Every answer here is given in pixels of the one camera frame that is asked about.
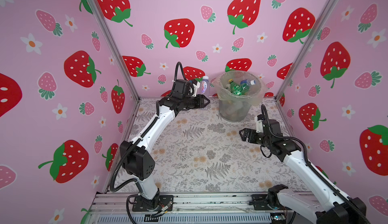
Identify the clear bottle white cap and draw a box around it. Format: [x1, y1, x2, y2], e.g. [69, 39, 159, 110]
[201, 76, 210, 97]

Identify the green bottle yellow cap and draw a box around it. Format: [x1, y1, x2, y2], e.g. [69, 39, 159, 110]
[234, 83, 250, 96]

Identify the clear bottle blue label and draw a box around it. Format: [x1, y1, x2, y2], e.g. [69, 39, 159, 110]
[240, 79, 256, 87]

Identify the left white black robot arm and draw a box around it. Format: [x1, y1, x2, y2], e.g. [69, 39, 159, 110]
[110, 79, 210, 202]

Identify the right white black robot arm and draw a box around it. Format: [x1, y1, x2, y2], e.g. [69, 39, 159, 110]
[239, 119, 369, 224]

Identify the translucent grey waste bin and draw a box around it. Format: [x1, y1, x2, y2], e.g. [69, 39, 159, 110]
[213, 70, 268, 122]

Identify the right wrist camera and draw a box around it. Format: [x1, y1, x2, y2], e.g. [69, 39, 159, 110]
[255, 114, 282, 135]

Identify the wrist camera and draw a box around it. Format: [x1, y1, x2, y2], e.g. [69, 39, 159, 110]
[255, 114, 282, 135]
[189, 79, 201, 97]

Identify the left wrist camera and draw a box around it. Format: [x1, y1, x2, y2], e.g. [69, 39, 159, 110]
[189, 79, 201, 97]

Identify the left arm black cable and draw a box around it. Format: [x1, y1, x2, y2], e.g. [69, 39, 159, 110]
[109, 61, 187, 224]

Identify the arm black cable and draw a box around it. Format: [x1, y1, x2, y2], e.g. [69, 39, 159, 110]
[260, 104, 372, 224]
[109, 61, 187, 224]

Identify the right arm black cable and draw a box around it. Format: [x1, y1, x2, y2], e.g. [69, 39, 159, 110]
[260, 104, 372, 224]

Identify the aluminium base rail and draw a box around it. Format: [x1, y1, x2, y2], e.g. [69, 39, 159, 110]
[83, 192, 310, 224]

